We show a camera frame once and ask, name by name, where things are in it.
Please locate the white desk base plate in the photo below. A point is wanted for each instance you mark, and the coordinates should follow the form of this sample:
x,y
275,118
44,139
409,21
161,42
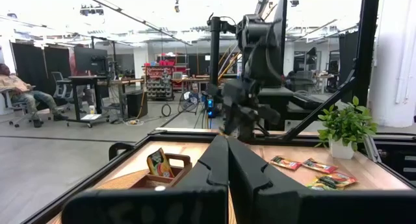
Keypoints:
x,y
91,117

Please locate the person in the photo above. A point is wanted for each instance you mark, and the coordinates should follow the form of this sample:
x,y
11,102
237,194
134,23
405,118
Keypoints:
x,y
16,82

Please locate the round woven straw placemat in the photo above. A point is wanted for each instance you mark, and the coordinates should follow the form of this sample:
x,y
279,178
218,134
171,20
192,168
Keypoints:
x,y
120,183

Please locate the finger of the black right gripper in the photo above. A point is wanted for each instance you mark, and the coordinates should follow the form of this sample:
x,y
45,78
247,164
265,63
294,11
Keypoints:
x,y
231,123
247,130

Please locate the black desk with keyboard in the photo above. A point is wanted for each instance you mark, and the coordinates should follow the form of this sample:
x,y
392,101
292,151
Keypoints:
x,y
302,104

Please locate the brown wooden tea caddy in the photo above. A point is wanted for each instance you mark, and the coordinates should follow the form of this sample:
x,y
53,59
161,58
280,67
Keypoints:
x,y
182,172

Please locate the yellow green tea packet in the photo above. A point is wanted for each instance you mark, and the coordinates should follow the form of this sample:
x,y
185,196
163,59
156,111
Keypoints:
x,y
161,164
320,166
287,164
341,179

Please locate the grey office chair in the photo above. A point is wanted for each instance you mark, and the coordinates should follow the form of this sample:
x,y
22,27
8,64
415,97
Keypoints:
x,y
58,79

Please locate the black ceiling rail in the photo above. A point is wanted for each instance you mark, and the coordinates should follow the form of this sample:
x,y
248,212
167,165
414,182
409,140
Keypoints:
x,y
130,16

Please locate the round floor fan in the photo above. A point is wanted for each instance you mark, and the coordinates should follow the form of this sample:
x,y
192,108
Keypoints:
x,y
188,101

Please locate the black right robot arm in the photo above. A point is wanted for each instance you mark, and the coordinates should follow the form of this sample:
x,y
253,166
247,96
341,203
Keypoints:
x,y
260,48

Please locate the black computer monitor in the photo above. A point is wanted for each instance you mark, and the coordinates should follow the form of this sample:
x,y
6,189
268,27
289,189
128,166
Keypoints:
x,y
91,60

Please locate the black partition screen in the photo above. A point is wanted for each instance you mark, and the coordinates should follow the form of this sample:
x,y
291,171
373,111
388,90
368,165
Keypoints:
x,y
58,61
29,65

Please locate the wooden top desk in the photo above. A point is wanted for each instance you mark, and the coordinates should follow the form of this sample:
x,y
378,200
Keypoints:
x,y
126,82

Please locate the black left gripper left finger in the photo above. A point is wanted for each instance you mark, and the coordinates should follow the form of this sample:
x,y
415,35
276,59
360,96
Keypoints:
x,y
208,185

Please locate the red storage shelf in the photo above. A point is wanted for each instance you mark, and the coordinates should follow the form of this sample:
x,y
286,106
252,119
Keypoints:
x,y
159,84

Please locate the white office chair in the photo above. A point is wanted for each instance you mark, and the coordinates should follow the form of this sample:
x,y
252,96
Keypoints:
x,y
24,119

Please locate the blue lit device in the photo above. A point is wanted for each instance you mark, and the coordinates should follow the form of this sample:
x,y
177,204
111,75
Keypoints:
x,y
210,106

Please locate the green plant in white pot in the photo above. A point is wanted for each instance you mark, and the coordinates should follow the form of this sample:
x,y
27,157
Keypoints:
x,y
341,150

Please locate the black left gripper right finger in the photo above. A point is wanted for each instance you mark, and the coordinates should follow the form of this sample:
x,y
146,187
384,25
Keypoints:
x,y
253,191

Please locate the black aluminium table frame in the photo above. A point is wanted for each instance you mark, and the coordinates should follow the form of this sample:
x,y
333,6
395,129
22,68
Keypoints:
x,y
367,55

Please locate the silver aluminium extrusion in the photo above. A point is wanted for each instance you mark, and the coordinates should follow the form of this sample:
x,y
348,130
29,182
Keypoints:
x,y
372,151

